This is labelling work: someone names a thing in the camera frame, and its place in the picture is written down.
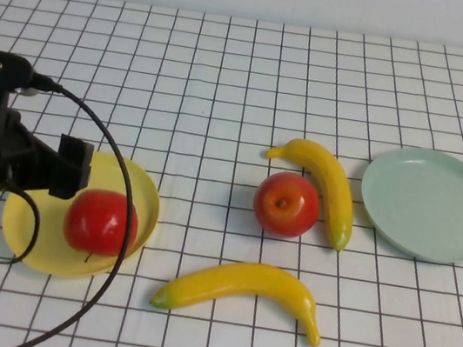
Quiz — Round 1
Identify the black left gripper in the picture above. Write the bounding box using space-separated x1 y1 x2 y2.
0 88 102 204

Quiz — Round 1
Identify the red apple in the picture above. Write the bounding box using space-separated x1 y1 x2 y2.
59 184 144 261
248 167 326 243

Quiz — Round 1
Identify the yellow banana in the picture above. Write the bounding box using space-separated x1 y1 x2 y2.
252 133 366 254
145 246 332 347

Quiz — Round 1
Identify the yellow round plate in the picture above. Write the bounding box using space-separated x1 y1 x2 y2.
0 137 169 291

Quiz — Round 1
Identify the pale green round plate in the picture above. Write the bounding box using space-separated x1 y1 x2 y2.
351 139 463 268

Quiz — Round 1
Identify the white grid tablecloth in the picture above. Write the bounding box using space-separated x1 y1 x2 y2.
0 0 463 347

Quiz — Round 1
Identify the thick black camera cable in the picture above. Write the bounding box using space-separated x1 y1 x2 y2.
0 73 157 347

